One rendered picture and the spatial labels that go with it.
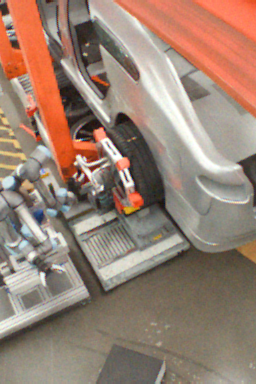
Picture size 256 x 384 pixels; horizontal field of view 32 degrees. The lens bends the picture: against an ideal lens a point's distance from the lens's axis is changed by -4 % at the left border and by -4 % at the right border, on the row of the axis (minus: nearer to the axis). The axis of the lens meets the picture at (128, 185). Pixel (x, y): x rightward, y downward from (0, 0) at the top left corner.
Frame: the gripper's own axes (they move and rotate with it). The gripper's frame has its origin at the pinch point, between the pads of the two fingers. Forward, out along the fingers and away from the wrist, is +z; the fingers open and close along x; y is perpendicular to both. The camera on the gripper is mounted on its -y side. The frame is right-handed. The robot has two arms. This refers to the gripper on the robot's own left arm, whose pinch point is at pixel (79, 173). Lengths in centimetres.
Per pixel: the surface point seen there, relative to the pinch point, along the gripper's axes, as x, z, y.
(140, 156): 52, 1, -28
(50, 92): -16, 16, -68
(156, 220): 55, 11, 61
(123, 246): 30, -11, 77
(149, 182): 60, -8, -13
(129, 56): 43, 29, -95
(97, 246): 6, -16, 79
